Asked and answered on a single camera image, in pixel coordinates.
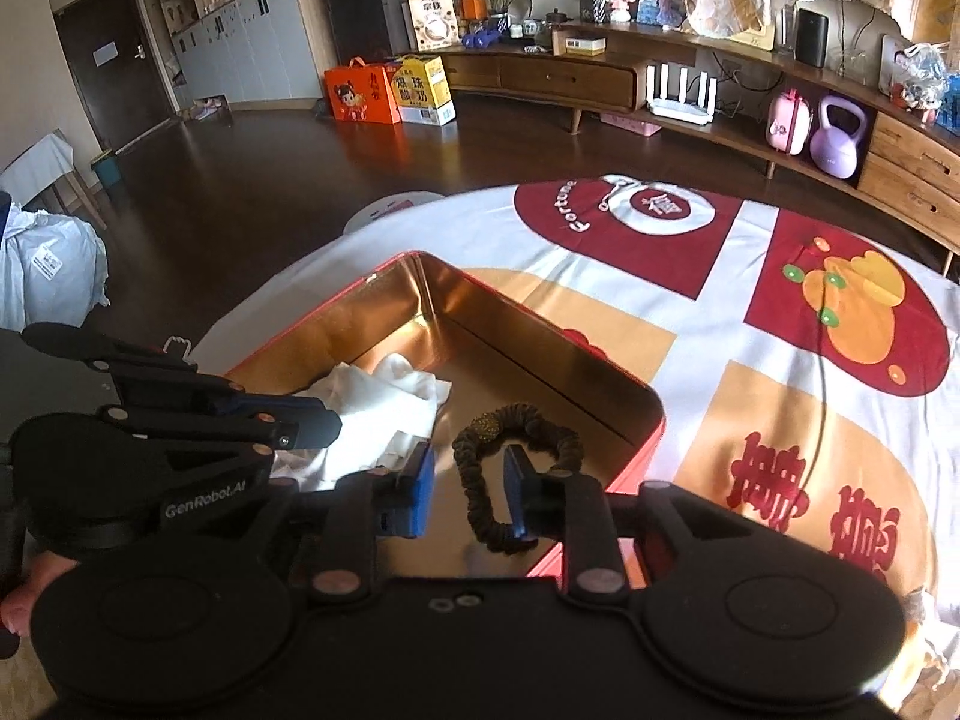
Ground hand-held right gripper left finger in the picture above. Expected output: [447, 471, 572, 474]
[298, 441, 437, 606]

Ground pink flat box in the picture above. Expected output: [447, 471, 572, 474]
[601, 111, 663, 138]

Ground dark grey cabinet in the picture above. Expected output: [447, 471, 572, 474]
[321, 0, 433, 65]

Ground white cloth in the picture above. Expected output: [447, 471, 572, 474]
[270, 351, 454, 494]

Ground person's left hand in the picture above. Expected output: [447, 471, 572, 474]
[0, 553, 82, 637]

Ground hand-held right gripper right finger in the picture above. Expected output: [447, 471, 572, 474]
[502, 444, 680, 605]

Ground purple kettlebell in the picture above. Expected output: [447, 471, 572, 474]
[808, 94, 870, 180]

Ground clear plastic bag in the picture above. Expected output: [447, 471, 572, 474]
[888, 41, 960, 125]

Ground chair with white cover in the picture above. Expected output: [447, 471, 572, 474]
[0, 133, 100, 227]

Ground white router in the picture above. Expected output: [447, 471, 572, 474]
[644, 63, 718, 127]

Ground dark hair scrunchie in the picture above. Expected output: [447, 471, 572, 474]
[452, 403, 587, 557]

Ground thin dark cable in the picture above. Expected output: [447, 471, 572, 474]
[805, 238, 835, 482]

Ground pink toy case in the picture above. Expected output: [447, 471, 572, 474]
[765, 88, 817, 157]

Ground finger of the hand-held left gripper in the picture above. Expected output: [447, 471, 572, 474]
[21, 322, 332, 422]
[97, 403, 344, 459]

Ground orange gift box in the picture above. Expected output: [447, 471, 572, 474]
[324, 60, 404, 125]

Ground dark wooden door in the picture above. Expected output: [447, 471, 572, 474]
[54, 0, 179, 152]

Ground white wall cabinets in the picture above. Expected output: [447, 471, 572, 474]
[168, 0, 328, 103]

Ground yellow gift box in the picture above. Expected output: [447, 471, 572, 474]
[386, 54, 458, 127]

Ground black speaker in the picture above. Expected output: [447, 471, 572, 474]
[795, 9, 829, 69]

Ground yellow cereal box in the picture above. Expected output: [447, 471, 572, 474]
[406, 0, 460, 53]

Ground red tin box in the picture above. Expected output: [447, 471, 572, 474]
[223, 250, 667, 580]

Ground wooden media cabinet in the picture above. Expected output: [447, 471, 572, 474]
[439, 19, 960, 276]

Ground white sack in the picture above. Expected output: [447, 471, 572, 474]
[0, 206, 110, 332]

